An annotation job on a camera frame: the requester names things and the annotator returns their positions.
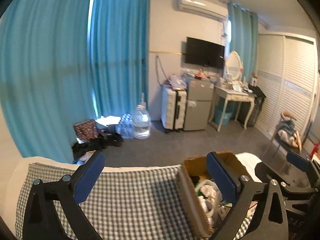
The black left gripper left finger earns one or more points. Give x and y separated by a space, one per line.
41 220

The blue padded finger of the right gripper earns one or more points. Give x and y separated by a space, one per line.
298 161

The white plastic strip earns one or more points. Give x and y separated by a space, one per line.
218 204

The cream lace cloth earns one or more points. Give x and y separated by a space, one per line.
208 204

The chair with clothes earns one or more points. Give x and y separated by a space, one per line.
286 135

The white sneakers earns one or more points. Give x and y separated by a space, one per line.
84 158

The green snack packet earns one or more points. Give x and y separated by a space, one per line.
198 187

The black bag beside table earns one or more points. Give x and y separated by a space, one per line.
258 103

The white louvered wardrobe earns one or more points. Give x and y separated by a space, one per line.
287 70

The cardboard box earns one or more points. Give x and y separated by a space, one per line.
192 173

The white dressing table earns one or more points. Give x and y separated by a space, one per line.
231 96

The teal waste bin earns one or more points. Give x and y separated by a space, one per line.
229 112

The dark floral bag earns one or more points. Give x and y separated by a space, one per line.
86 130

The green white checkered cloth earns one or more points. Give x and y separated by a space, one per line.
142 204

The pile of black clothes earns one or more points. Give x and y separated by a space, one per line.
101 142

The oval white mirror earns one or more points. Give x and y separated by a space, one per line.
233 67

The grey mini fridge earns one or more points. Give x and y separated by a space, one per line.
199 101

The pack of water bottles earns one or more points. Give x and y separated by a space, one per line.
124 127

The teal curtain left panel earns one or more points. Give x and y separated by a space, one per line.
45 75

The teal curtain panel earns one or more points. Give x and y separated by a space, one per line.
45 75
118 42
244 37

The white suitcase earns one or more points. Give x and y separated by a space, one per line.
173 108

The large clear water jug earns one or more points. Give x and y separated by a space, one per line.
141 123

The teal curtain right panel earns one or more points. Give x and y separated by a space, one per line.
244 37

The plastic bag on suitcase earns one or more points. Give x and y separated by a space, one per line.
177 82

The white air conditioner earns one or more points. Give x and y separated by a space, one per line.
204 8

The teal curtain middle panel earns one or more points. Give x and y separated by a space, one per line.
118 42

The black wall television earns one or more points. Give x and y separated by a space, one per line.
204 53

